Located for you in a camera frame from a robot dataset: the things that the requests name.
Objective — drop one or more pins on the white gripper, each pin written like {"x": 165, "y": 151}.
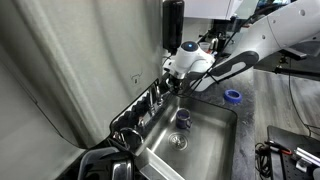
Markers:
{"x": 178, "y": 73}

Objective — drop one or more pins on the blue cup with handle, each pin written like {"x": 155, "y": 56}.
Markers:
{"x": 183, "y": 118}

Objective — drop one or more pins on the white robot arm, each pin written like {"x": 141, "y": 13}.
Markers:
{"x": 296, "y": 22}

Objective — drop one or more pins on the chrome sink faucet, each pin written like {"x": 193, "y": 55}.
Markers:
{"x": 156, "y": 91}

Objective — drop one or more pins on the clear plastic cup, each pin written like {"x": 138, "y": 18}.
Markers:
{"x": 204, "y": 46}

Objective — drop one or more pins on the round metal sink drain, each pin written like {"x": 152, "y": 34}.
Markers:
{"x": 178, "y": 141}

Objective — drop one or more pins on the stainless steel sink basin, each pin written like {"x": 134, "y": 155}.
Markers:
{"x": 211, "y": 140}

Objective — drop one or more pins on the blue masking tape roll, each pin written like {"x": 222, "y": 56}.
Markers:
{"x": 232, "y": 96}

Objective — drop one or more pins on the black dish rack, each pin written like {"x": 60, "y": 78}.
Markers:
{"x": 106, "y": 164}

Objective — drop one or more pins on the black wall soap dispenser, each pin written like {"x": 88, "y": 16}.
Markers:
{"x": 172, "y": 24}

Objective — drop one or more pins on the red handled tool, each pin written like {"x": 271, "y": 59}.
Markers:
{"x": 279, "y": 148}

